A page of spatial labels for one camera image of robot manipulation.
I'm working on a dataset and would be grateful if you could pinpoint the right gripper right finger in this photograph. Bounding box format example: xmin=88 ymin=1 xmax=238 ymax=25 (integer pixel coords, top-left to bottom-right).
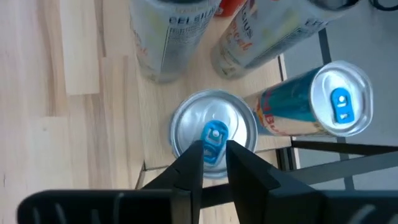
xmin=226 ymin=139 xmax=398 ymax=224

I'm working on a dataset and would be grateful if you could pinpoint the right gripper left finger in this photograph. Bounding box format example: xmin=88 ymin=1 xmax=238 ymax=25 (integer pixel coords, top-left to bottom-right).
xmin=17 ymin=139 xmax=205 ymax=224

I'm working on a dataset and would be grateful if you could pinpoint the blue silver Red Bull can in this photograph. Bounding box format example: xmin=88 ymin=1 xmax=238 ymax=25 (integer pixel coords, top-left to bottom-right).
xmin=244 ymin=60 xmax=374 ymax=138
xmin=169 ymin=89 xmax=259 ymax=180

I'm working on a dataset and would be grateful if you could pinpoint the Celsius can orange print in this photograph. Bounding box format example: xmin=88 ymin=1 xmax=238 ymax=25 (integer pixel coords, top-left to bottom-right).
xmin=210 ymin=0 xmax=358 ymax=80

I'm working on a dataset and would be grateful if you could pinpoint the Celsius can pineapple print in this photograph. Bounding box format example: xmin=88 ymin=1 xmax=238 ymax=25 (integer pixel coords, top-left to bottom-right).
xmin=129 ymin=0 xmax=222 ymax=84

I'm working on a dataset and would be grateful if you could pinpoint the black aluminium rig frame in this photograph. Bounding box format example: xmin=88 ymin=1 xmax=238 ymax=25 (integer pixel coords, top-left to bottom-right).
xmin=275 ymin=146 xmax=295 ymax=172

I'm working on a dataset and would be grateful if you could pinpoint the wooden shelf black metal frame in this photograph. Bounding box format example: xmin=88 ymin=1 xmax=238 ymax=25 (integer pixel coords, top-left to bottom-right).
xmin=134 ymin=0 xmax=398 ymax=208

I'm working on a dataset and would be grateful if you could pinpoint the coiled black cable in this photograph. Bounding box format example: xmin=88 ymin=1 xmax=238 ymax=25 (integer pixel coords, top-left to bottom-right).
xmin=368 ymin=0 xmax=398 ymax=12

